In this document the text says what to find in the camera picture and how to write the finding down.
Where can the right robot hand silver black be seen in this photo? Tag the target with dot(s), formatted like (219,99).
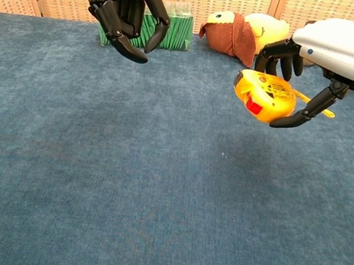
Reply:
(350,51)

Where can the yellow tape measure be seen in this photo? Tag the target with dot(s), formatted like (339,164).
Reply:
(271,96)

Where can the glass jar black lid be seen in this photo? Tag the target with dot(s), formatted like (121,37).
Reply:
(308,63)

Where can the clear box green packets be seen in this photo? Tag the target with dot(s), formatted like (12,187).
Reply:
(178,30)

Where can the yellow plush bird brown scarf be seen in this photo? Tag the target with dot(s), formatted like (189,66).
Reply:
(230,36)

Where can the blue table mat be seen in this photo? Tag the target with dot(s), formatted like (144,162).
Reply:
(126,165)

